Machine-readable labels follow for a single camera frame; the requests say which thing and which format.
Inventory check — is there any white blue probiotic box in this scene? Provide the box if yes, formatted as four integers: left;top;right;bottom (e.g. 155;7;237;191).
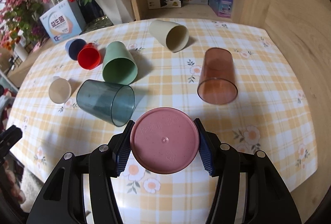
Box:
39;0;86;44

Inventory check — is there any pink blossom branch arrangement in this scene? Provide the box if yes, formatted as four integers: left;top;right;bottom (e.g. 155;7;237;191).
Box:
1;0;47;51

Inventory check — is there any pink plastic cup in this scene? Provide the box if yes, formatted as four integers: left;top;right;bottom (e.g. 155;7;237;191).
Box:
130;107;199;174

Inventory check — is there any purple small box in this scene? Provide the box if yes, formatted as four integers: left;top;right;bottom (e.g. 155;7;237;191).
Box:
208;0;233;18

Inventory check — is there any yellow plaid floral tablecloth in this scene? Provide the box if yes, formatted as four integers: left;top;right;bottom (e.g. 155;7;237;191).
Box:
8;19;318;223

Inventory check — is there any brown transparent cup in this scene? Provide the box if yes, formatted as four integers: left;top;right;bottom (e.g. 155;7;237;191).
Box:
197;47;238;105

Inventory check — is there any white faceted vase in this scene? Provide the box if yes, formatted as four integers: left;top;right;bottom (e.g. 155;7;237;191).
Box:
95;0;135;25

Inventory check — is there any low wooden sideboard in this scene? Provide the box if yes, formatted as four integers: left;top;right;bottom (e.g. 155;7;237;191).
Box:
7;39;54;88

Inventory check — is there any green patterned tray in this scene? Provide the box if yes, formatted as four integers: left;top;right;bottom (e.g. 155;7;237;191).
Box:
80;15;113;35

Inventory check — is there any teal transparent cup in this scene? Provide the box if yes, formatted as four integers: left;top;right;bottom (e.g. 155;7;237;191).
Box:
76;79;135;127

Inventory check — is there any beige plastic cup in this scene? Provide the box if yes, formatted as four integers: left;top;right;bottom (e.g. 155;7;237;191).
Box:
149;20;189;53

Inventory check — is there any small white cup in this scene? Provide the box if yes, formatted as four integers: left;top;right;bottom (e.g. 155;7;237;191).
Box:
48;77;72;104

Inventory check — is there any green plastic cup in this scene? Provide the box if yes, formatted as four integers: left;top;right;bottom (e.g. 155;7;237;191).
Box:
102;41;138;85

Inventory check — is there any blue plastic cup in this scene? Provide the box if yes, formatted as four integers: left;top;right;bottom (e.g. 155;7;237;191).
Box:
65;39;86;61

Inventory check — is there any red plastic cup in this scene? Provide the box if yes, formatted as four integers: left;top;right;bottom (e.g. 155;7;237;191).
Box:
77;43;102;70

